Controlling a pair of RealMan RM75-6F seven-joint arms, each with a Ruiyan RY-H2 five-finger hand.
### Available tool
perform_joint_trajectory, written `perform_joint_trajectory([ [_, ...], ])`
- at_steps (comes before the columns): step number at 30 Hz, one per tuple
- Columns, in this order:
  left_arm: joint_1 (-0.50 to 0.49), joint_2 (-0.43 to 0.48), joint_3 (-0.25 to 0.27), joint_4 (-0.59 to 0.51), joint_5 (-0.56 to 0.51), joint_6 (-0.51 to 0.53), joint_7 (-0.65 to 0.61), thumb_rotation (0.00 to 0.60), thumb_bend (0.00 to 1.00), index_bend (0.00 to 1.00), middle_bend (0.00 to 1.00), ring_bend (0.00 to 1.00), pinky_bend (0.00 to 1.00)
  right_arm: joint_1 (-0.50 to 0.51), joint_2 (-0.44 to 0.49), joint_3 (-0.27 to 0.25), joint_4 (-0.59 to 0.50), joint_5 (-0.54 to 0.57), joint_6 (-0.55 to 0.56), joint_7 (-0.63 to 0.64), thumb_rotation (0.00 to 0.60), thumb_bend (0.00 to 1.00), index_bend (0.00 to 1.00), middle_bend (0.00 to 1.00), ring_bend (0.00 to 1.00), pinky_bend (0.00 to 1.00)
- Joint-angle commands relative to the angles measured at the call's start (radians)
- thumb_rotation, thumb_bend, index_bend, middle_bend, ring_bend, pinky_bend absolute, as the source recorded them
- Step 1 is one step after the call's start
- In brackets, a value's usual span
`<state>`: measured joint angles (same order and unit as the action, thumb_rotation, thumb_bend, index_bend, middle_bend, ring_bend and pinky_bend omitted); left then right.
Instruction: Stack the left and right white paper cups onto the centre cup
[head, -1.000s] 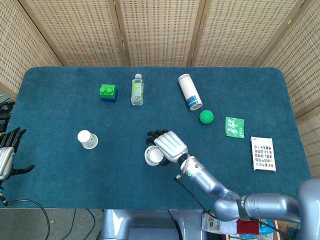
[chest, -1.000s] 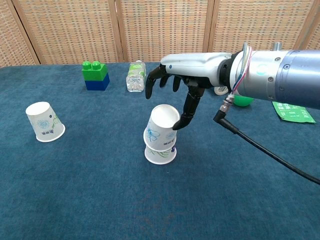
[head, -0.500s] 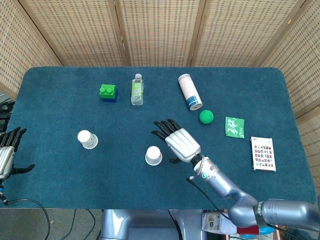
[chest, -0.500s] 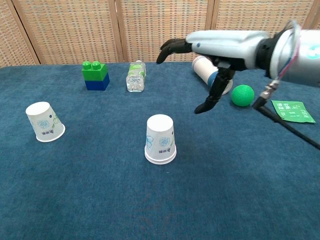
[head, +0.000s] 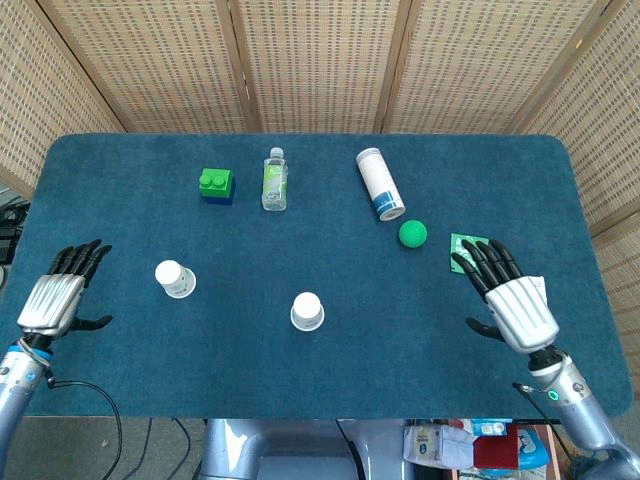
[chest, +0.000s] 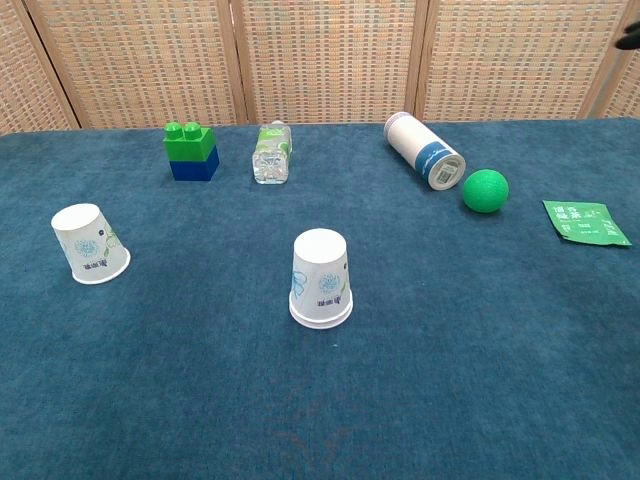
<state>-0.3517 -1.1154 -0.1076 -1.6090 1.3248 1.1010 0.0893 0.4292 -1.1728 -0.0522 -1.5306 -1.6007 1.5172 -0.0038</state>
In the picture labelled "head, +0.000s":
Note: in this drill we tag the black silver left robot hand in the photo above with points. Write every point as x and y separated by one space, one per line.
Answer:
50 302

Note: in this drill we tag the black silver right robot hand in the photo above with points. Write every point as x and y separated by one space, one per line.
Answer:
522 312

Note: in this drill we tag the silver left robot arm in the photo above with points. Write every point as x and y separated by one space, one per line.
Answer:
17 380

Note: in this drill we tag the white paper cup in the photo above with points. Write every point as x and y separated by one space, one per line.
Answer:
307 312
175 280

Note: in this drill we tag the white picture card pack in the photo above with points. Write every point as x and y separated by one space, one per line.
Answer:
540 286

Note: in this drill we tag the black equipment pile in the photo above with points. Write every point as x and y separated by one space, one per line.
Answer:
11 230

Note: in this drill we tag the green square sachet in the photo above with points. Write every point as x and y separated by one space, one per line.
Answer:
456 245

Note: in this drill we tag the woven bamboo screen panel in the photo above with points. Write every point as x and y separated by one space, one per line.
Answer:
480 65
320 65
35 90
600 125
622 280
150 65

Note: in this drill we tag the blue white small box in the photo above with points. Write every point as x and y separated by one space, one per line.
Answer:
489 427

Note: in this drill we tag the green ball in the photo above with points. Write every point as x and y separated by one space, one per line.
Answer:
413 234

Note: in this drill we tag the red box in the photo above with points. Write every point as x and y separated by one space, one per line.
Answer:
495 447

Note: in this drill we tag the white plastic package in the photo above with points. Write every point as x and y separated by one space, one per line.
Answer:
435 447

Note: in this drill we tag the white blue cylindrical tube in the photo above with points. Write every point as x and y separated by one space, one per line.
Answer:
379 185

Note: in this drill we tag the blue toy brick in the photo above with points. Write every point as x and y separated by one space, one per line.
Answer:
222 199

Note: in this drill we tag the green toy brick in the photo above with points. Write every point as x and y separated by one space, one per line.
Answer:
215 182

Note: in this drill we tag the blue felt table mat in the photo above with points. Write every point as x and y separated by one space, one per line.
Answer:
300 370

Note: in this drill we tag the clear plastic water bottle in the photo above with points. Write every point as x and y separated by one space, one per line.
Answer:
275 182

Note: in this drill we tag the grey blue robot torso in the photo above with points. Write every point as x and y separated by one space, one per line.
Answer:
280 450

